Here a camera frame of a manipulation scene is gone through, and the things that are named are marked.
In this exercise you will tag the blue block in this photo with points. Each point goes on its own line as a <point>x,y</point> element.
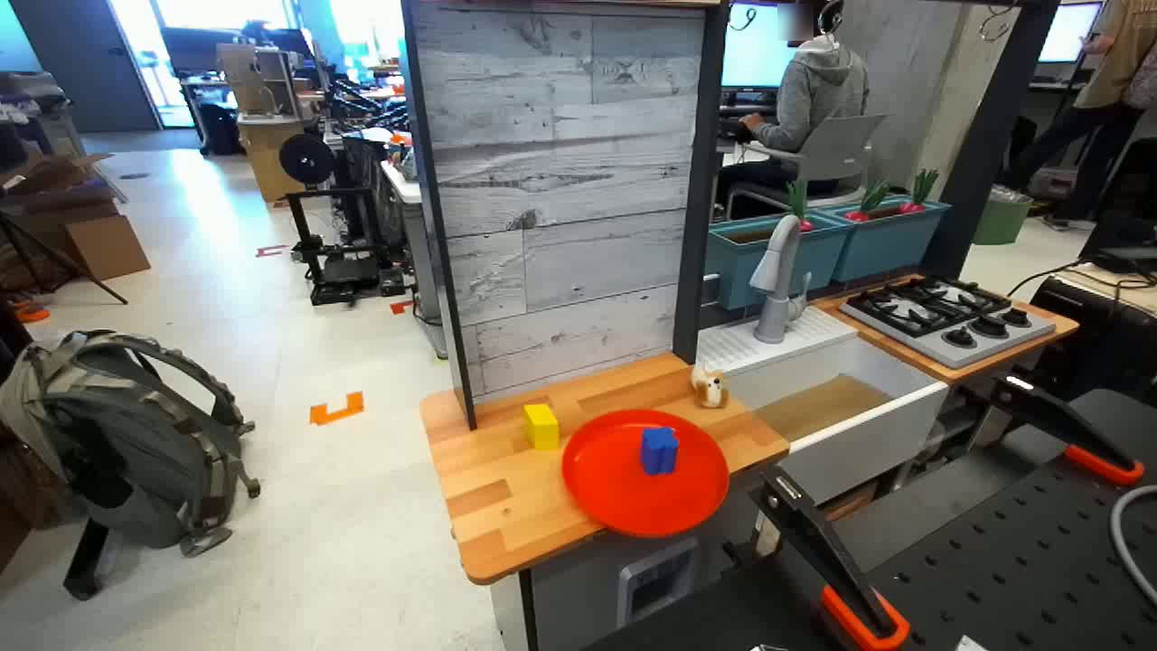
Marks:
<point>661,451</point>

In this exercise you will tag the yellow block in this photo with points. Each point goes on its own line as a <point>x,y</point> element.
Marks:
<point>539,423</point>

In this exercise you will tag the orange plate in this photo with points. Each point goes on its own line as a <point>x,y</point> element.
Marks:
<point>609,481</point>

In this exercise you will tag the small plush dog toy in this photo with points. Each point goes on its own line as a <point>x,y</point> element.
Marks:
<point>709,387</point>

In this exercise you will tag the grey wood panel backsplash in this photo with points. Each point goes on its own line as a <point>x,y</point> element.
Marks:
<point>563,158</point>

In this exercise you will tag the grey toy faucet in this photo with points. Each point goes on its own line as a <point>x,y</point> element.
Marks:
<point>770,278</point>

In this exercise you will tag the black wheeled equipment stand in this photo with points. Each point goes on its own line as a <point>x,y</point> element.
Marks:
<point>359,263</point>

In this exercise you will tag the black orange clamp front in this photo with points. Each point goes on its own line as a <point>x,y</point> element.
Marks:
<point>793,545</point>

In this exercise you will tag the black orange clamp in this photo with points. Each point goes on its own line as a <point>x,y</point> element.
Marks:
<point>1082,444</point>
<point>793,545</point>

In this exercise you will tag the white toy sink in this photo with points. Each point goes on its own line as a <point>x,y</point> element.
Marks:
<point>849,409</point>

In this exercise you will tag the right teal planter box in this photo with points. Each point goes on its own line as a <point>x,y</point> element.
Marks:
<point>891,240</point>

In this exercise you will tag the grey office chair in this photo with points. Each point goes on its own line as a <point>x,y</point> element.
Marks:
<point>834,163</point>

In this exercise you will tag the computer monitor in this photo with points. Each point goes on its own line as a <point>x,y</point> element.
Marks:
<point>757,42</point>

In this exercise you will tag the seated person grey hoodie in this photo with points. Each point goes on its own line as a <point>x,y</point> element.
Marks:
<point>821,82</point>

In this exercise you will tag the toy stove top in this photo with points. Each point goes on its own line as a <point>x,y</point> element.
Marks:
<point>951,322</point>

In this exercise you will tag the black orange clamp rear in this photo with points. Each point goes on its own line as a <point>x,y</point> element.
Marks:
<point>1082,444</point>

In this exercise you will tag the grey backpack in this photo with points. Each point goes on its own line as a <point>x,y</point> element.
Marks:
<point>142,440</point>

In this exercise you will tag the cardboard box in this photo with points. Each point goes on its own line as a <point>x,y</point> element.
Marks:
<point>106,247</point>

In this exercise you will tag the standing person beige top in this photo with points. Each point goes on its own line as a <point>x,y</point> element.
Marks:
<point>1102,110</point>

